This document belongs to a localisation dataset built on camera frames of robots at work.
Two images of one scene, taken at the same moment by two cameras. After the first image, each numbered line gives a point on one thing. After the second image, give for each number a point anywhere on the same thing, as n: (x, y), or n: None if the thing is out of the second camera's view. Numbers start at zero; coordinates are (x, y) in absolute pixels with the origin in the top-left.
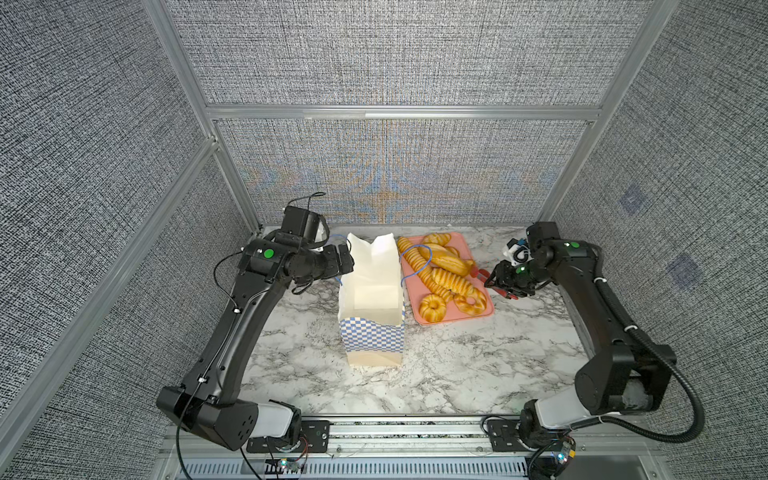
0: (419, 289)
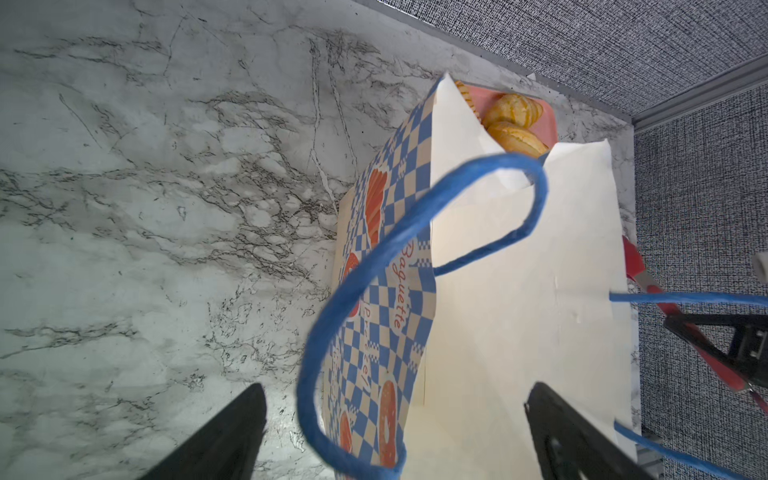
0: (547, 125)
